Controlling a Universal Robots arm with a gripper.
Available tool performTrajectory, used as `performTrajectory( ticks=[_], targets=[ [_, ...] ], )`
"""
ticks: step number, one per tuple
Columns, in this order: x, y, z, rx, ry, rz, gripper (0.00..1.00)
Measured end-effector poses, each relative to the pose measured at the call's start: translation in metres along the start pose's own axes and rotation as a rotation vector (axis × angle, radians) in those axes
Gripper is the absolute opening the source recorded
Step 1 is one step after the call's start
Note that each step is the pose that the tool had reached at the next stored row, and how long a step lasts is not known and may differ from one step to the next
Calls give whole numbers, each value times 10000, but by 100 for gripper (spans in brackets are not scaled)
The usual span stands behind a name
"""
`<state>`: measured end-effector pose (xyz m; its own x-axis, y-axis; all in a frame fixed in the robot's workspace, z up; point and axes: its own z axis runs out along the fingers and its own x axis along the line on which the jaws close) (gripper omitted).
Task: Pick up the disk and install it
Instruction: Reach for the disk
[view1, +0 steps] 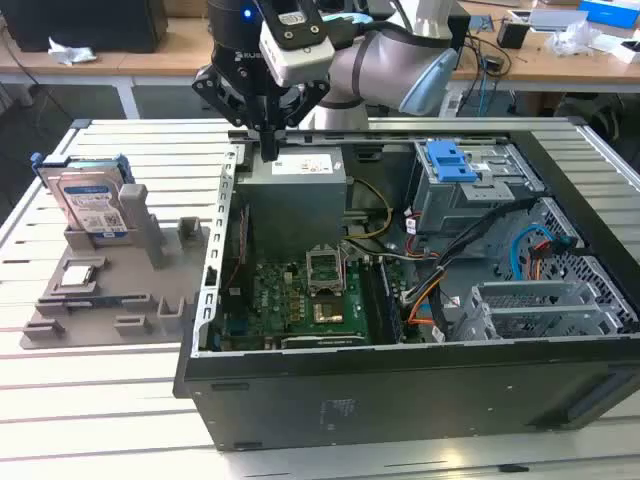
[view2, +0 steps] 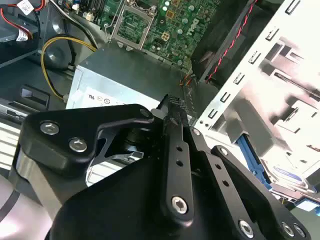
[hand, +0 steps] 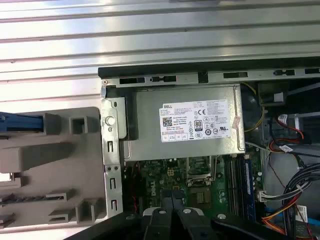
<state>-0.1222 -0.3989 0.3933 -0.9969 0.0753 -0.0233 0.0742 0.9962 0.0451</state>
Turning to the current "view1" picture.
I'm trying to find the grey power supply unit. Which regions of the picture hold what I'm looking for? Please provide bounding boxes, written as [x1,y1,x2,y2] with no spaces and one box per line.
[234,147,349,246]

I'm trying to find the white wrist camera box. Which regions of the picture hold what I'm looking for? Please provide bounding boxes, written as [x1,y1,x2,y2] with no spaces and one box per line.
[258,0,335,87]

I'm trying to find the orange flat wire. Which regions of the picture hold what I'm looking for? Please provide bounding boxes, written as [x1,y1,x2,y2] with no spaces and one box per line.
[407,294,436,326]

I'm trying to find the orange power wire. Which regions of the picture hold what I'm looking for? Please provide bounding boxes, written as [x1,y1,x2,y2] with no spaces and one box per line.
[527,238,554,281]

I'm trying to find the blue drive latch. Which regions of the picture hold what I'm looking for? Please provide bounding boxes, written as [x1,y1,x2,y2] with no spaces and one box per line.
[427,141,476,184]

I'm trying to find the grey optical drive cage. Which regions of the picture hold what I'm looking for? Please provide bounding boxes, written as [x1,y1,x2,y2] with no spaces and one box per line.
[407,139,546,236]

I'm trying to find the short wooden desk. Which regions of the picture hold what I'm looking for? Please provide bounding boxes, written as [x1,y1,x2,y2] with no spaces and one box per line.
[0,14,139,120]

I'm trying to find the grey metal disk bay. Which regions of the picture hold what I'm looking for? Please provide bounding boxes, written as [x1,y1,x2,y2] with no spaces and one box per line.
[452,279,626,342]

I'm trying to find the blue data wire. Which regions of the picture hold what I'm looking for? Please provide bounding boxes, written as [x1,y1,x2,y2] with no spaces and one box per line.
[509,224,584,281]

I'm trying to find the hard disk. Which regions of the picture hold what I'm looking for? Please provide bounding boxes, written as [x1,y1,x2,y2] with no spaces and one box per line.
[30,152,136,247]

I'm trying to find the blue cardboard box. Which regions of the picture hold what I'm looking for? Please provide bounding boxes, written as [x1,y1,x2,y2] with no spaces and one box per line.
[579,0,640,26]

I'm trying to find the thin red wire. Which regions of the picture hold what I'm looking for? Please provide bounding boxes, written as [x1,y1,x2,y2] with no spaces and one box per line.
[237,204,250,266]

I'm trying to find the thick black cable bundle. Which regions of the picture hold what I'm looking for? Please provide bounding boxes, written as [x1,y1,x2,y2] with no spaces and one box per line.
[429,199,536,341]

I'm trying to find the grey parts rack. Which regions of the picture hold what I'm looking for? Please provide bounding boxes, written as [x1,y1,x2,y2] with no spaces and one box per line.
[19,183,214,351]

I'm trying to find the CPU socket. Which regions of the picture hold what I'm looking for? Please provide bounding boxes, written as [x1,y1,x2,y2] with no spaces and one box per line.
[312,294,346,326]

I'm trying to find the crumpled white paper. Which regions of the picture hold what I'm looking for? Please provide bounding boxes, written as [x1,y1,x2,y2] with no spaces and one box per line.
[47,35,99,66]

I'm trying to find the metal socket cover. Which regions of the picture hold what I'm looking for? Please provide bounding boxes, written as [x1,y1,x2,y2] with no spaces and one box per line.
[305,243,347,294]

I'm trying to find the black RAM slot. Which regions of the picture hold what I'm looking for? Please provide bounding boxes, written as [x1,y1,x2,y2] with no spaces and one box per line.
[359,259,384,346]

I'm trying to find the black graphics card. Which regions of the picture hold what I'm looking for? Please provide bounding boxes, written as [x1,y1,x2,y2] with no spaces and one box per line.
[279,334,371,351]

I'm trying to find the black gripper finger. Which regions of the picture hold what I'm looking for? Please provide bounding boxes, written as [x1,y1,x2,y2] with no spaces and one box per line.
[192,67,270,161]
[269,79,330,161]

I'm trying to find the black computer tower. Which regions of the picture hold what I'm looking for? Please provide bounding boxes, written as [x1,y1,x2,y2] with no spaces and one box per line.
[2,0,169,54]

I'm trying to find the small black open box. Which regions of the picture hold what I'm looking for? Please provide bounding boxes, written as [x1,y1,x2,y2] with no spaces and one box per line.
[497,19,530,50]

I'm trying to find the installed RAM stick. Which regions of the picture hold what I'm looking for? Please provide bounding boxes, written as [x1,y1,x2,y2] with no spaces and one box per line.
[377,259,404,341]

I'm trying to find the flat grey box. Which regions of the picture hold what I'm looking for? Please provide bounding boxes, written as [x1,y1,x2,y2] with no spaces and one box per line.
[529,8,589,32]

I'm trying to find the white power strip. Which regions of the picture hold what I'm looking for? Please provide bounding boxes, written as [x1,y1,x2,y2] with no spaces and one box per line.
[439,92,464,119]

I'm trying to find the clear plastic bag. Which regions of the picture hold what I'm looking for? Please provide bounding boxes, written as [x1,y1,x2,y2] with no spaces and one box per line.
[544,19,609,56]

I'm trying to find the yellow and black wires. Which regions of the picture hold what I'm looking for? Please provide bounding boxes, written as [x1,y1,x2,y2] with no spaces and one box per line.
[344,177,394,241]

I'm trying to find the black open PC case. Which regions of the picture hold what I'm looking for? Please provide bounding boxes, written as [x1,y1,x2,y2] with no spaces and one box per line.
[172,115,640,454]

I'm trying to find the green motherboard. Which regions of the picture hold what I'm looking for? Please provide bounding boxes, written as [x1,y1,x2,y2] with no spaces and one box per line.
[207,242,416,351]

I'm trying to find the small white box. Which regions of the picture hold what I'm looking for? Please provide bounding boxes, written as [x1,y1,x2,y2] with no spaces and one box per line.
[614,39,640,65]

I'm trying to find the silver CPU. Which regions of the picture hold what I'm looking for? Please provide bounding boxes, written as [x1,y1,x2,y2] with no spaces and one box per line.
[59,264,99,287]

